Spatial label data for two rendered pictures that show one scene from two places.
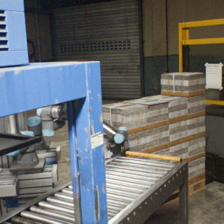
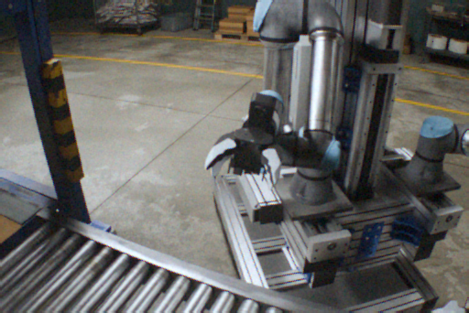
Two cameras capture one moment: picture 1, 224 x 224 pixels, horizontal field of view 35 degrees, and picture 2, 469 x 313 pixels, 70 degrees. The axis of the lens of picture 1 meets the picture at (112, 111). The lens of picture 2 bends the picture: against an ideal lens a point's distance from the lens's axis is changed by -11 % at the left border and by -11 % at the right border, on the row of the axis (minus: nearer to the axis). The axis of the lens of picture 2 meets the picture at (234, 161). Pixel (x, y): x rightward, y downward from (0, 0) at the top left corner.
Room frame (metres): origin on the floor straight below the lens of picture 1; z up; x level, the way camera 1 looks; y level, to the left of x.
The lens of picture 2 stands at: (1.99, -0.38, 1.56)
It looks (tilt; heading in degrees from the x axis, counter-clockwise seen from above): 31 degrees down; 82
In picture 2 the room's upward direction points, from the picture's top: straight up
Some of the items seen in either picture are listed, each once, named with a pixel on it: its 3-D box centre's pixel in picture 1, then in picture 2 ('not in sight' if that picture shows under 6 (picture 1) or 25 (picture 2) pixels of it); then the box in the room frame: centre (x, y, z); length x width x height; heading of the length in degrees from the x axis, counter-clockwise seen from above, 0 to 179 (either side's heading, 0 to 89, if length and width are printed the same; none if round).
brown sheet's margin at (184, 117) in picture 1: (164, 117); not in sight; (3.59, -0.54, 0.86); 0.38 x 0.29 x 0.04; 40
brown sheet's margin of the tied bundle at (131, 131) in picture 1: (131, 128); not in sight; (3.14, -0.17, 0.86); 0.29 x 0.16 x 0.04; 129
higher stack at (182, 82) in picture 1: (183, 131); not in sight; (3.78, -0.77, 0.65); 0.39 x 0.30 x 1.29; 39
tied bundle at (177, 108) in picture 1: (164, 109); not in sight; (3.59, -0.54, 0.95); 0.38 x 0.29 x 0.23; 40
